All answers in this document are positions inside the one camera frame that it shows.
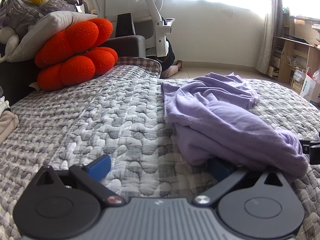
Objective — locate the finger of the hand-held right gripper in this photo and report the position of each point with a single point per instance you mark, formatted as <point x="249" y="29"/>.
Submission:
<point x="315" y="152"/>

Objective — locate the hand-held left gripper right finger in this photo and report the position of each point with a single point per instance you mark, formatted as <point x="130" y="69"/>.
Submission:
<point x="220" y="170"/>

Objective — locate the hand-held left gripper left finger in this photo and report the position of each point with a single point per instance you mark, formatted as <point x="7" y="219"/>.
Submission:
<point x="100" y="166"/>

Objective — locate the lilac pants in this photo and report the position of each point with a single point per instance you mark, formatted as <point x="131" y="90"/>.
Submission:
<point x="225" y="130"/>

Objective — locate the grey checkered quilted blanket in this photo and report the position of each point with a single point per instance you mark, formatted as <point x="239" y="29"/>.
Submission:
<point x="100" y="117"/>

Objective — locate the white paper bag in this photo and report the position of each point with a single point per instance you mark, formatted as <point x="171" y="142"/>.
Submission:
<point x="308" y="87"/>

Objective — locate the wooden shelf unit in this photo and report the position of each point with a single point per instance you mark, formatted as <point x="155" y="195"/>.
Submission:
<point x="287" y="55"/>

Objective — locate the beige folded cloth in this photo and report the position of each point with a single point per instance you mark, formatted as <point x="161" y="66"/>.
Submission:
<point x="6" y="125"/>

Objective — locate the dark grey sofa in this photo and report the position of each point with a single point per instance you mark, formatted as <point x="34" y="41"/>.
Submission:
<point x="125" y="45"/>

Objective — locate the black flat board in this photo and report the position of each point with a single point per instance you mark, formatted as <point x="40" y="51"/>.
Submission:
<point x="125" y="25"/>

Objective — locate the white mesh office chair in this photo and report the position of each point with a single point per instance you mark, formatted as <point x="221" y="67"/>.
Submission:
<point x="150" y="25"/>

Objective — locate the light grey pillow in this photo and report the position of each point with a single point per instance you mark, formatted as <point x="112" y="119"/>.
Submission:
<point x="50" y="22"/>

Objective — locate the white plush toy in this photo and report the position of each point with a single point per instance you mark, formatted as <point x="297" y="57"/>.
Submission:
<point x="7" y="33"/>

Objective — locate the grey quilted bag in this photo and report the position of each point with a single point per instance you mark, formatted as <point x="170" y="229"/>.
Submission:
<point x="20" y="12"/>

